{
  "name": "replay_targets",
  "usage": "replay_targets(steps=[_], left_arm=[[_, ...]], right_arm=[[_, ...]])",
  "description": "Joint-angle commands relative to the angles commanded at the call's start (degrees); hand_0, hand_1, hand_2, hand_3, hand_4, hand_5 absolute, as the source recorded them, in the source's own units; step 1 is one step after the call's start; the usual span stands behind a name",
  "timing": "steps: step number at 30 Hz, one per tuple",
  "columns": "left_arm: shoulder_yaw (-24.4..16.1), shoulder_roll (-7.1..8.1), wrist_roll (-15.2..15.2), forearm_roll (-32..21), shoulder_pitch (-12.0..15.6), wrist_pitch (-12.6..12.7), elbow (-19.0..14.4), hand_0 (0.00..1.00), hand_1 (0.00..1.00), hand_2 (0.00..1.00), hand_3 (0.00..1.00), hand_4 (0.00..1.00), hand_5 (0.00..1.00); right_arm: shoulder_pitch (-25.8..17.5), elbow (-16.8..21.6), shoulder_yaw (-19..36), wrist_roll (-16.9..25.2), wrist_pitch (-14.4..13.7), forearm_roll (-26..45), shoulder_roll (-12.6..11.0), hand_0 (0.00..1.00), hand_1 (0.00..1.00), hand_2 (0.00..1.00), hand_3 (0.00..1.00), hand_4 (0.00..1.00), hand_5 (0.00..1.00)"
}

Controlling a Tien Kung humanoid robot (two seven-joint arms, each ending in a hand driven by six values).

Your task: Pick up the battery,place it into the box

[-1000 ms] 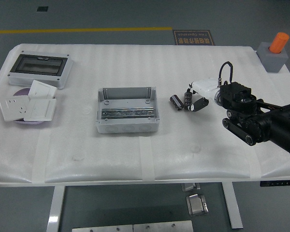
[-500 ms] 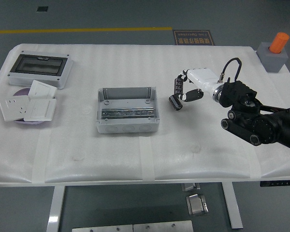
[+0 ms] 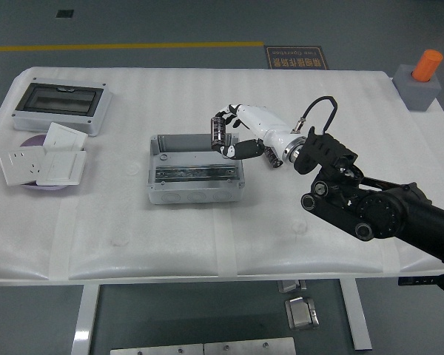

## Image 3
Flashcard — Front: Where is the white and black robot right hand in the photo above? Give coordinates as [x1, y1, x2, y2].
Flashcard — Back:
[211, 103, 303, 160]

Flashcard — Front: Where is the black cylindrical battery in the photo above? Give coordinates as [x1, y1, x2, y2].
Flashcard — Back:
[209, 116, 227, 151]
[265, 146, 283, 169]

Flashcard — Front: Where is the open grey junction box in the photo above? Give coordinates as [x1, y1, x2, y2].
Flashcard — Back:
[145, 132, 246, 205]

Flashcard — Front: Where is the grey box with dark lid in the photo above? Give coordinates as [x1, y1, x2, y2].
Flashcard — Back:
[11, 76, 113, 138]

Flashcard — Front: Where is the white foam mat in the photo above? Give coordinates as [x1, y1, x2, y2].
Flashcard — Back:
[0, 66, 444, 284]

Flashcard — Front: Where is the grey foam block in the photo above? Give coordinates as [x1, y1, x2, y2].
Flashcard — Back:
[392, 64, 442, 112]

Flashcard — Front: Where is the small metal block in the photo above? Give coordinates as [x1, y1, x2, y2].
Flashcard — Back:
[277, 280, 307, 294]

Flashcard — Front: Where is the orange cylinder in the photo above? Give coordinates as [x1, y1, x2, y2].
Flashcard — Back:
[411, 49, 444, 83]

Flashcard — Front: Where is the large metal block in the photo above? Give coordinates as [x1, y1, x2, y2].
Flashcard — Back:
[283, 295, 320, 331]

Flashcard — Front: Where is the white table leg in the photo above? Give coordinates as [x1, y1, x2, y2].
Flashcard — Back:
[339, 279, 373, 351]
[70, 283, 101, 355]

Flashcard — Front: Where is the black table control panel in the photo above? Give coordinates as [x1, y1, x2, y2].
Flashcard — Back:
[397, 275, 444, 286]

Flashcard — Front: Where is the purple plate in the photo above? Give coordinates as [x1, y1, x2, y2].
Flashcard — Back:
[20, 135, 73, 192]

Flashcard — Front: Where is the white tape strip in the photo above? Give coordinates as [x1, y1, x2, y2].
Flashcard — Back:
[47, 201, 78, 281]

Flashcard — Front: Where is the grey metal plate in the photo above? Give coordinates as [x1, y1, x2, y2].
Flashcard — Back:
[110, 343, 204, 355]

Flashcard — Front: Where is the white wall switch panel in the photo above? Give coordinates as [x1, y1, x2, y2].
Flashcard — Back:
[43, 122, 88, 152]
[36, 149, 87, 186]

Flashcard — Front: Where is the white wall socket panel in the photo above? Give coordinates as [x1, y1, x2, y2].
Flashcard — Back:
[0, 146, 47, 187]

